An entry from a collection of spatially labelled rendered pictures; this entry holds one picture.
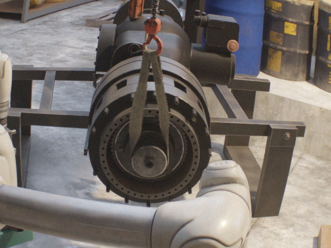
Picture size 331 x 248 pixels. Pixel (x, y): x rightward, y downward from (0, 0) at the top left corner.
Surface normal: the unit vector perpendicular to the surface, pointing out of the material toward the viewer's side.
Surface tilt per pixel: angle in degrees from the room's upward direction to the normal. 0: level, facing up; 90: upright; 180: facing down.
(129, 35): 10
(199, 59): 67
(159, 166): 90
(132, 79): 20
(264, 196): 90
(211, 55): 49
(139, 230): 62
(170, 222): 44
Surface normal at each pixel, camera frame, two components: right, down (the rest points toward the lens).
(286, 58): -0.17, 0.32
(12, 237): 0.75, 0.29
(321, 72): -0.86, 0.09
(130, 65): -0.28, -0.90
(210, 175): -0.58, -0.55
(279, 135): 0.12, 0.34
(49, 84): 0.09, -0.94
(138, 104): -0.42, 0.28
